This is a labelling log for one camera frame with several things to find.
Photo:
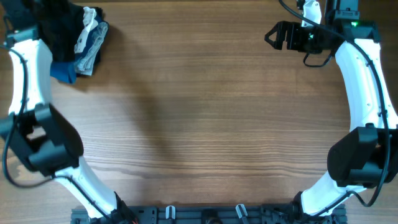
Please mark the white folded garment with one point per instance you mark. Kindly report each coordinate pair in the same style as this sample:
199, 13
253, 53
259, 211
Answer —
89, 23

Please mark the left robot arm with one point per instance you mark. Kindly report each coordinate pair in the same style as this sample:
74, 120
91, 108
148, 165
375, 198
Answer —
40, 36

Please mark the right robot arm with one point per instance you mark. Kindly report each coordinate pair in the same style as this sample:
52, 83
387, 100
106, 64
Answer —
366, 158

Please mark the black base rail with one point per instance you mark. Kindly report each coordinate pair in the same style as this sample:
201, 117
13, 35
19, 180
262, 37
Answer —
261, 214

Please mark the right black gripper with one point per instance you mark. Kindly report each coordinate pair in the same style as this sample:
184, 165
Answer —
289, 36

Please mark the black polo shirt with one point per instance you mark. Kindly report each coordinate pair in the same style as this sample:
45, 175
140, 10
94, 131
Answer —
62, 23

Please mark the navy blue folded garment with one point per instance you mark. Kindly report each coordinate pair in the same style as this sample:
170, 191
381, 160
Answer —
64, 71

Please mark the grey folded garment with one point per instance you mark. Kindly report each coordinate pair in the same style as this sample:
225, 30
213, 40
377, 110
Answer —
87, 47

